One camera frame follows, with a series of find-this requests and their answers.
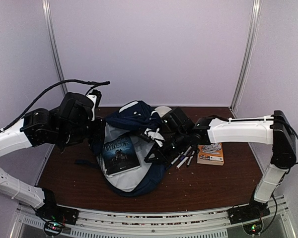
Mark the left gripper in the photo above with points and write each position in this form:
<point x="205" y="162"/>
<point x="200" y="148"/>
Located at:
<point x="97" y="134"/>

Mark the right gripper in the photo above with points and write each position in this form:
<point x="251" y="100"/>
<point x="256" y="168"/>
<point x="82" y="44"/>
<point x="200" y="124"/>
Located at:
<point x="160" y="158"/>

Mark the dark Wuthering Heights book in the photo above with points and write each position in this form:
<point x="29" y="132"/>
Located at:
<point x="119" y="156"/>

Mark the navy blue student backpack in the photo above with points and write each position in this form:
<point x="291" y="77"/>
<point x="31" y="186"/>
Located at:
<point x="130" y="120"/>

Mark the orange cartoon paperback book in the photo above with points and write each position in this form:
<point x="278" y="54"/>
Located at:
<point x="211" y="154"/>

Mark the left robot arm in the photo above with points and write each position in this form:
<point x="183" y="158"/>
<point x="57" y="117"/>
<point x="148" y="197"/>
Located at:
<point x="72" y="122"/>

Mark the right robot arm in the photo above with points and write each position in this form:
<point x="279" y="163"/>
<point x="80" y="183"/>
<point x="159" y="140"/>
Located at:
<point x="273" y="130"/>

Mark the white marker blue cap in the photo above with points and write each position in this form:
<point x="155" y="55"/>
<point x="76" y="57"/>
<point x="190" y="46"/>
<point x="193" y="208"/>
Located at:
<point x="175" y="160"/>

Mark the white marker dark cap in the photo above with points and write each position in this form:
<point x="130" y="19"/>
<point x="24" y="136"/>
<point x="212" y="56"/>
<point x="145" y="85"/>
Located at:
<point x="182" y="161"/>

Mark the white marker red cap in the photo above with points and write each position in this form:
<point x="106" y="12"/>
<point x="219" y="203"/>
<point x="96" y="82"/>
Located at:
<point x="190" y="158"/>

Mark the black and white bowl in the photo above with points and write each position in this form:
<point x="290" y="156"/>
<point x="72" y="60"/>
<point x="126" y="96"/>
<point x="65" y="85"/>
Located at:
<point x="162" y="110"/>

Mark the front aluminium rail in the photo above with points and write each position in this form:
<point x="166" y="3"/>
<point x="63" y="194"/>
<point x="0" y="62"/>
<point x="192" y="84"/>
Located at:
<point x="211" y="223"/>

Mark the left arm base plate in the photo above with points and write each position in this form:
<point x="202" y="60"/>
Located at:
<point x="62" y="215"/>

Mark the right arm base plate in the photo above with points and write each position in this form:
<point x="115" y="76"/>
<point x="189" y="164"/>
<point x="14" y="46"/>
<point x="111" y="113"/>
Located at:
<point x="241" y="214"/>

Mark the right aluminium frame post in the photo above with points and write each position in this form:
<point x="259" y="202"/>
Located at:
<point x="250" y="44"/>

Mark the aluminium frame post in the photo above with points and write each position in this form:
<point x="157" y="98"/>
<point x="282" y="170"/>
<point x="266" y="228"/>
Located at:
<point x="52" y="39"/>
<point x="250" y="44"/>

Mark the left aluminium frame post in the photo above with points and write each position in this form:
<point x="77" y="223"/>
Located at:
<point x="52" y="39"/>

